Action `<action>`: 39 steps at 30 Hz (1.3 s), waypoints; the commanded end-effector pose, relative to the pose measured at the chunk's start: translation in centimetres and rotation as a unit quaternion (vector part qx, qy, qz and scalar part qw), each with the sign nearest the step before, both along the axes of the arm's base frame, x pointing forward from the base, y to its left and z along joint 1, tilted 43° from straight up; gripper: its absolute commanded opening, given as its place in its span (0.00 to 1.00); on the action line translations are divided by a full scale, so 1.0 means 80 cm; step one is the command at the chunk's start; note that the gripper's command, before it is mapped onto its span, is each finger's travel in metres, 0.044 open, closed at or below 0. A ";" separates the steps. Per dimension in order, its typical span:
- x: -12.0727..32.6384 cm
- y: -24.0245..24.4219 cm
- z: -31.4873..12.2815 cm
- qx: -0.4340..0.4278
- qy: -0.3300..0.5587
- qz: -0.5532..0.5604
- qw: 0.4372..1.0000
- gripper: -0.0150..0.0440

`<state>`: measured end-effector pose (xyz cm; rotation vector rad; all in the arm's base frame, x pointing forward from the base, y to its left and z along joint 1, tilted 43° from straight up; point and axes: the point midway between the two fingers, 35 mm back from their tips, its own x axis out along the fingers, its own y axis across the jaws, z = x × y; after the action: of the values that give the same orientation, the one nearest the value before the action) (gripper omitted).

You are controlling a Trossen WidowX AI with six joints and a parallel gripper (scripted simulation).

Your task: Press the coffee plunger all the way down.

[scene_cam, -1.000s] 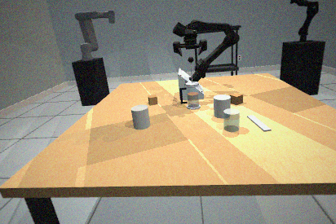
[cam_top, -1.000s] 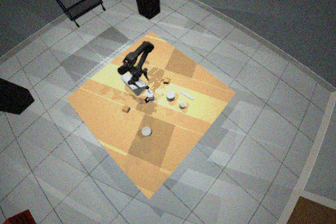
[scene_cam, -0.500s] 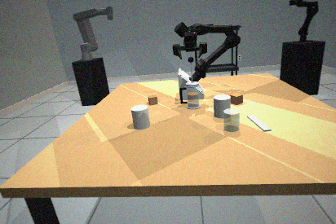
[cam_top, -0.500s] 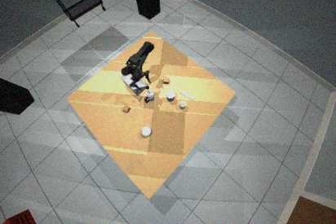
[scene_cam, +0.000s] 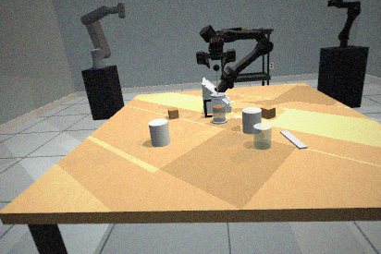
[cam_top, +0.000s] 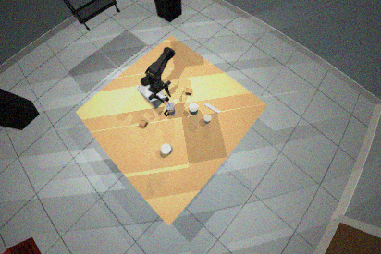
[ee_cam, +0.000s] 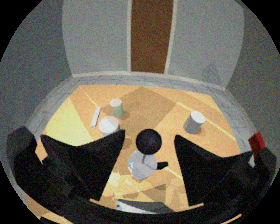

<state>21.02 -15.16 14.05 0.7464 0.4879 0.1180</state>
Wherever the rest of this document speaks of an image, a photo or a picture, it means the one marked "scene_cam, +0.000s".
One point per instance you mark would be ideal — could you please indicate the white flat bar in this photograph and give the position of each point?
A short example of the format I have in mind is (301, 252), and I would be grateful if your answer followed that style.
(294, 140)

